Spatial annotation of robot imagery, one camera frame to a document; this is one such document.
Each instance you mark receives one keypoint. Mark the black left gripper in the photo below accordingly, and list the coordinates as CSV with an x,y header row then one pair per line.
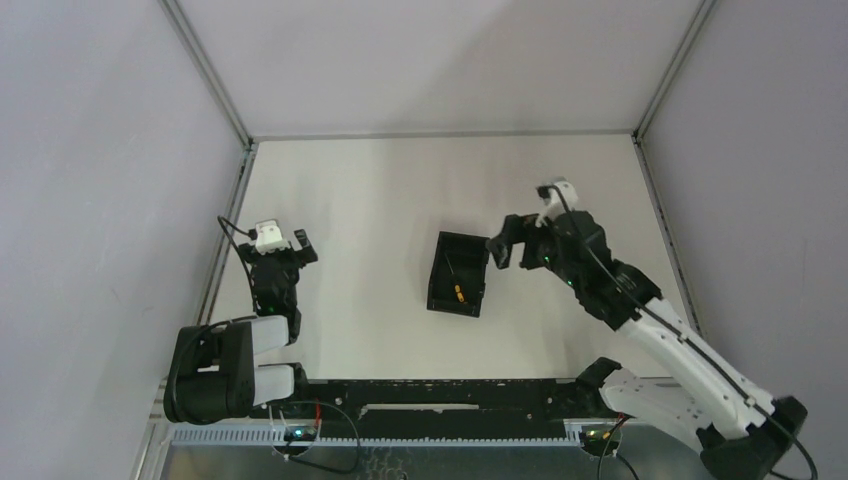
x,y
289,251

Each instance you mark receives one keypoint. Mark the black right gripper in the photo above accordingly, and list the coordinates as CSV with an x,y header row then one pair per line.
x,y
515,226

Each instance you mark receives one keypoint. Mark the yellow black screwdriver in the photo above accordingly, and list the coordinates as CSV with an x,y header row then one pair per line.
x,y
457,282

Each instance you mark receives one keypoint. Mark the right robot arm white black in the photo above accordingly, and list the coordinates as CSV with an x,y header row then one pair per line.
x,y
738,430

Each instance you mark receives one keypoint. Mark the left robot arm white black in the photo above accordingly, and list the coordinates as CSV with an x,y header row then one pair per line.
x,y
213,374

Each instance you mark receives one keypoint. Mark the black plastic bin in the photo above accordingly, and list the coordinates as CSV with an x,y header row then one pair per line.
x,y
470,258

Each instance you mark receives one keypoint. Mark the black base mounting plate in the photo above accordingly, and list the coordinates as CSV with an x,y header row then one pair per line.
x,y
435,410

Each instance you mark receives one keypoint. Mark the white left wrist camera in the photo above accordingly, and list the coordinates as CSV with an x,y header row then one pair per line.
x,y
270,238

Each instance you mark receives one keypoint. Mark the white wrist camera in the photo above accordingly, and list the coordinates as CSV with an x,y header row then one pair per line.
x,y
270,238
559,196

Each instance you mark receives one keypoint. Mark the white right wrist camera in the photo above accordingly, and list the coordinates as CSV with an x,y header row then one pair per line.
x,y
559,196

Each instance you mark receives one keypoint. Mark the aluminium frame rail left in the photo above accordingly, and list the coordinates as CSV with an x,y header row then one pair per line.
x,y
223,246

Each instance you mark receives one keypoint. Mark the aluminium frame rail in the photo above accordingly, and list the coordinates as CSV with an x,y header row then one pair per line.
x,y
223,246
442,134
667,234

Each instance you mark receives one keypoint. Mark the aluminium frame rail back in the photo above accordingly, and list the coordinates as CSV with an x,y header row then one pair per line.
x,y
442,134

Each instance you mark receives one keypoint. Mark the aluminium frame rail right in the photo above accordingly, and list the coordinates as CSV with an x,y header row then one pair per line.
x,y
667,234

